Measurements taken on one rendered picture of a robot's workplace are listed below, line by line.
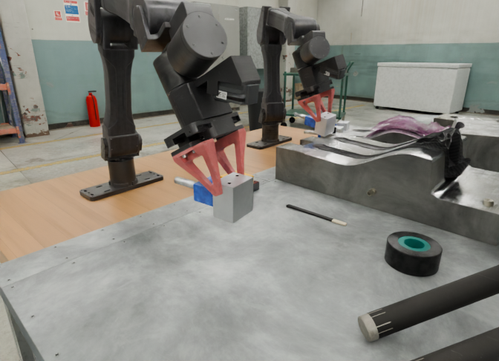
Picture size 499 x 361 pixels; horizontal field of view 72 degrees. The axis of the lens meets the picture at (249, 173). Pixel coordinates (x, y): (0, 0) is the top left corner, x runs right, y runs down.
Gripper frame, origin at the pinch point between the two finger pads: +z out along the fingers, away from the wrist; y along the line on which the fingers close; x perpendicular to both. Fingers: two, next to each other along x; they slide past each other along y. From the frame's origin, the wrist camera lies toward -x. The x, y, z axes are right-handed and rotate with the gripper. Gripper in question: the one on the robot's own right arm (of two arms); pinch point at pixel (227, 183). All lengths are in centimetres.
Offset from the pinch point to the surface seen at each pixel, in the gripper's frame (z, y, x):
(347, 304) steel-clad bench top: 21.1, 2.1, -9.1
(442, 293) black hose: 21.6, 4.1, -20.7
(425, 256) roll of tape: 21.6, 14.3, -17.2
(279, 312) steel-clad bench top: 17.8, -4.3, -3.1
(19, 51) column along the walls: -248, 198, 422
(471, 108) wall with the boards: 86, 773, 29
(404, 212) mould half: 20.8, 33.8, -10.6
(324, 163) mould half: 6.3, 37.1, 3.2
